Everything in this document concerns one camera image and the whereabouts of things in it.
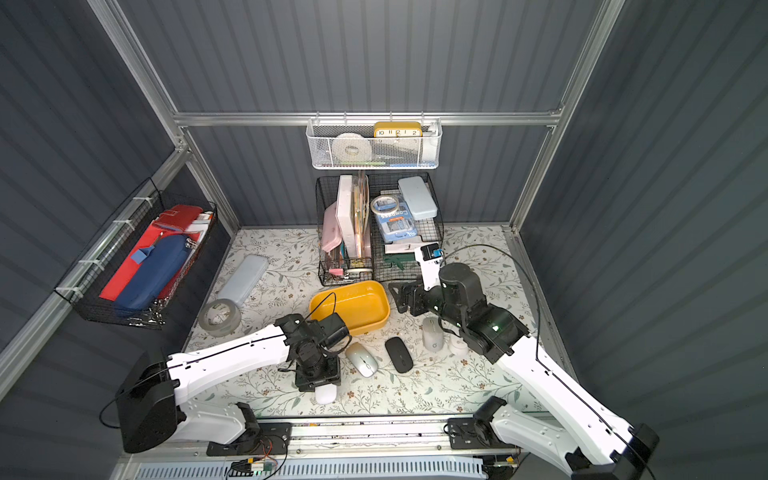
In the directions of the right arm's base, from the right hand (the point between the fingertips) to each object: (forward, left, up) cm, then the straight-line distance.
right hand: (412, 288), depth 69 cm
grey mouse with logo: (0, -7, -25) cm, 26 cm away
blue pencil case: (+4, +61, +3) cm, 61 cm away
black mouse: (-6, +3, -26) cm, 27 cm away
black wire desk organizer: (+25, +10, -5) cm, 28 cm away
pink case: (+32, +26, -15) cm, 44 cm away
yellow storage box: (+10, +15, -26) cm, 31 cm away
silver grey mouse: (-8, +14, -26) cm, 30 cm away
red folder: (+17, +63, +5) cm, 65 cm away
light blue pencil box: (+40, -4, -6) cm, 41 cm away
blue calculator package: (+26, +3, -5) cm, 27 cm away
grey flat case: (+21, +57, -27) cm, 66 cm away
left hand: (-17, +20, -21) cm, 33 cm away
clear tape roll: (+35, +8, -5) cm, 37 cm away
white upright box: (+27, +19, -2) cm, 34 cm away
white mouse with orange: (-19, +21, -20) cm, 35 cm away
